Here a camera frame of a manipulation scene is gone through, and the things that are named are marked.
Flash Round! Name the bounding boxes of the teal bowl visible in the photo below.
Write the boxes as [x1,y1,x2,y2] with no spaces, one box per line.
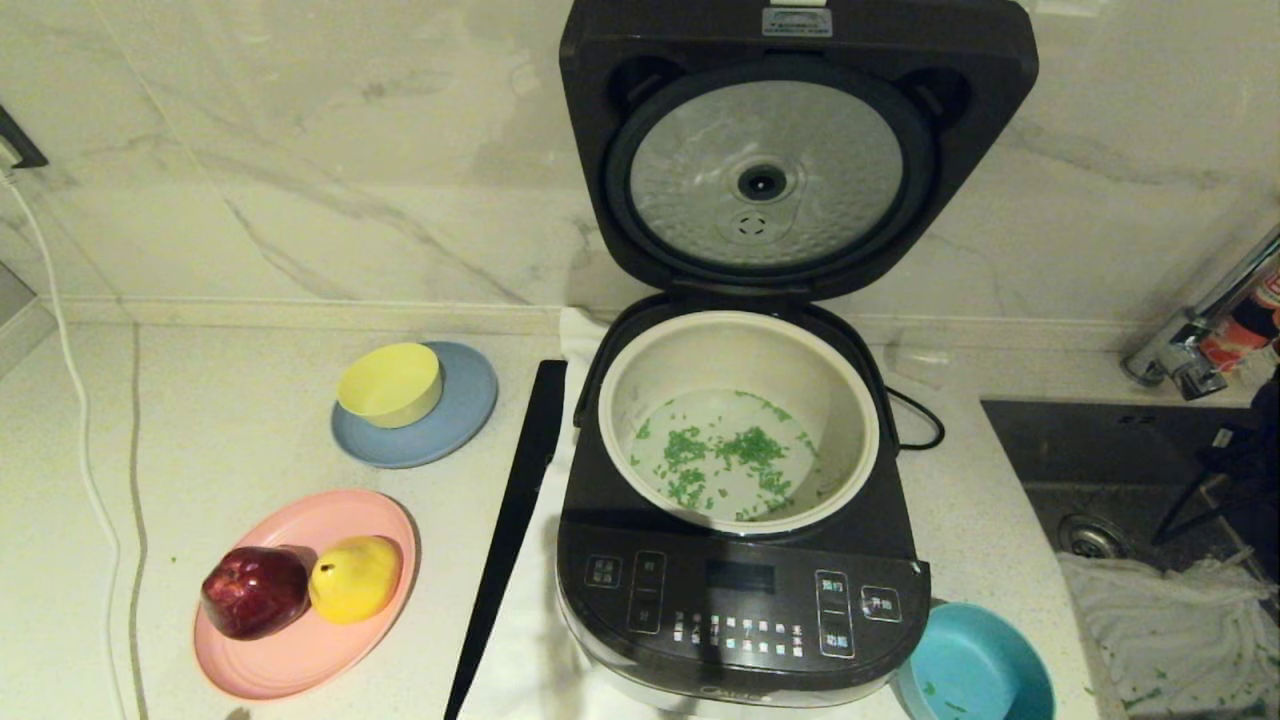
[892,601,1057,720]

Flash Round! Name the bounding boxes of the red printed can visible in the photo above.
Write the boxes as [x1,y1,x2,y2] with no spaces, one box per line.
[1203,262,1280,376]

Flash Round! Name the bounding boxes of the pink plate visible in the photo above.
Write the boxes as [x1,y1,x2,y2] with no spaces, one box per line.
[194,488,419,701]

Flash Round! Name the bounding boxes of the black flat board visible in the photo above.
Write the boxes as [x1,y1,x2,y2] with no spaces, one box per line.
[443,358,569,720]

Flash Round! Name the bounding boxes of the black power cable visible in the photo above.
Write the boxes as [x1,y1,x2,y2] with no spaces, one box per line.
[885,388,948,453]

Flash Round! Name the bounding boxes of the chopped green vegetables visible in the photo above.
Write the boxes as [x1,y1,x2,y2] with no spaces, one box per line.
[632,390,823,521]

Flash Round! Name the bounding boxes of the yellow bowl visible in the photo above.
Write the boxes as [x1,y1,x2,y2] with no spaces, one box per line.
[337,342,444,430]

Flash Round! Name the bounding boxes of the yellow pear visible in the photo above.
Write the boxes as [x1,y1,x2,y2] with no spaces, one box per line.
[309,535,404,626]

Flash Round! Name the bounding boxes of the dark grey rice cooker base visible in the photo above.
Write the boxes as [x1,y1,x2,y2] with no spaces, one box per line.
[555,295,932,709]

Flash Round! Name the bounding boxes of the blue plate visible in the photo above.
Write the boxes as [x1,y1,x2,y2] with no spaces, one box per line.
[331,341,499,470]

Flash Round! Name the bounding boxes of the white power cable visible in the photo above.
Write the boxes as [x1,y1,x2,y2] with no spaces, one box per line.
[0,165,136,720]

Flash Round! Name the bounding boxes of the dark metal sink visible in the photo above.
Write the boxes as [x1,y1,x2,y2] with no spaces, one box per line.
[980,400,1280,720]

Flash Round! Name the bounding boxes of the cream inner pot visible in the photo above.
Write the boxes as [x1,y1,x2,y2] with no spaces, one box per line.
[597,310,881,536]

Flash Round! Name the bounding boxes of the red apple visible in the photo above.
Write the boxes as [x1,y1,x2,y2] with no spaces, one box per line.
[202,545,312,642]

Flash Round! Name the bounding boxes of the clear plastic cup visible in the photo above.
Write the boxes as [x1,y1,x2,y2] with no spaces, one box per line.
[885,345,951,391]

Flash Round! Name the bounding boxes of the white cloth with green specks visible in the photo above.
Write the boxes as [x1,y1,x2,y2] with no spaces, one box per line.
[1058,550,1280,720]

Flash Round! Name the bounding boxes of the chrome faucet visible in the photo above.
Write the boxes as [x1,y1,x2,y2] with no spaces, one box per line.
[1120,225,1280,404]

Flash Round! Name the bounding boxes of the metal sink drain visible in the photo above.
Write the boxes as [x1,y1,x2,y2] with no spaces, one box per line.
[1058,513,1136,561]

